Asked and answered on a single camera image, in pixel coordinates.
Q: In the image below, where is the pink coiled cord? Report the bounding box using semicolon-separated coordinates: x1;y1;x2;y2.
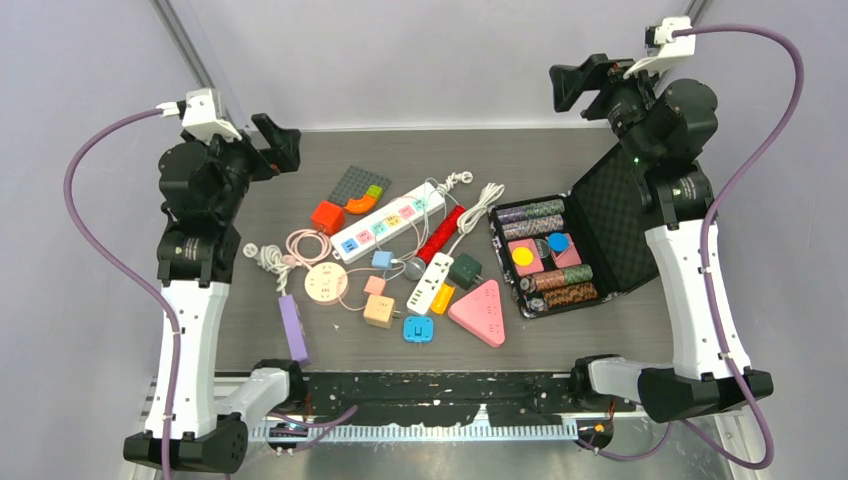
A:
284;229;333;269

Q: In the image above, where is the red cube adapter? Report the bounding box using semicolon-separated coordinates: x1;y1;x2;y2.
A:
310;200;345;236

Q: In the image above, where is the pink triangular socket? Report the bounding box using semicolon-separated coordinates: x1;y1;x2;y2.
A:
448;279;506;348

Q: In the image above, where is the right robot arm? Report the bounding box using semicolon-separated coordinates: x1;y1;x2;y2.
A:
549;54;774;423

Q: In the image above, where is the beige cube adapter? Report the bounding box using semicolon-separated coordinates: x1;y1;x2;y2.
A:
363;294;400;329

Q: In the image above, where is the red glitter microphone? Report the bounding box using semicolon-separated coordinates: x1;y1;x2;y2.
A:
404;205;466;281

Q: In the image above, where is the white bundled cord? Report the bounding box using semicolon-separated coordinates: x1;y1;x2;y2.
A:
447;182;506;256

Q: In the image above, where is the black poker chip case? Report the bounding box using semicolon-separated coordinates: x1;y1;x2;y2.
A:
488;146;658;319

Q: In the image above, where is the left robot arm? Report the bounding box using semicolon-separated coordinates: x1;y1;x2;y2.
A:
123;113;307;476

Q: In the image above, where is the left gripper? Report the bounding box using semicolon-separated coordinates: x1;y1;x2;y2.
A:
183;113;299;220

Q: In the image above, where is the blue plug adapter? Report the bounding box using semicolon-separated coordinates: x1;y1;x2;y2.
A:
402;316;435;344

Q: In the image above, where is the orange curved block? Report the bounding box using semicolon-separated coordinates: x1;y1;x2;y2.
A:
344;184;384;215

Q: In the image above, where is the white multicolour power strip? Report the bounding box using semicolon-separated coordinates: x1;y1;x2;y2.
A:
330;182;445;264

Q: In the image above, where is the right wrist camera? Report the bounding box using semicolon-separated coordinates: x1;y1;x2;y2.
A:
623;16;696;79

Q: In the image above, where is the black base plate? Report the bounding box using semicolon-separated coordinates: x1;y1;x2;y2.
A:
291;370;637;429

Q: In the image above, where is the yellow curved block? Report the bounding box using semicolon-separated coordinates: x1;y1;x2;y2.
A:
430;283;456;315

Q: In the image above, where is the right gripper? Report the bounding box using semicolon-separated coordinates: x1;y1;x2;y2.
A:
549;53;674;167

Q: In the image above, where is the pink charger plug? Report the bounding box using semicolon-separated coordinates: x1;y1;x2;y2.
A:
363;276;387;296

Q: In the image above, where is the dark green cube adapter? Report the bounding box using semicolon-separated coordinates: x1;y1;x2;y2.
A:
448;253;482;290

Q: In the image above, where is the pink round socket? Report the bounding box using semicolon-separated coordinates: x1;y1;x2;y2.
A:
304;262;348;306

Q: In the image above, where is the light blue charger plug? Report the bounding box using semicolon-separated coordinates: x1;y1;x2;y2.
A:
371;250;404;271

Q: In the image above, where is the grey building baseplate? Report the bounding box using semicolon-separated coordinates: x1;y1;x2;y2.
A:
328;166;391;207

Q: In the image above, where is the white cord bundle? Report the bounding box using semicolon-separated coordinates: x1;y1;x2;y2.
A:
242;242;299;297

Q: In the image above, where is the small white power strip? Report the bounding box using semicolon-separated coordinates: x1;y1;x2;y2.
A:
406;252;454;316

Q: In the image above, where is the purple power strip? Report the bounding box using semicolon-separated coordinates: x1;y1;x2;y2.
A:
278;294;311;365

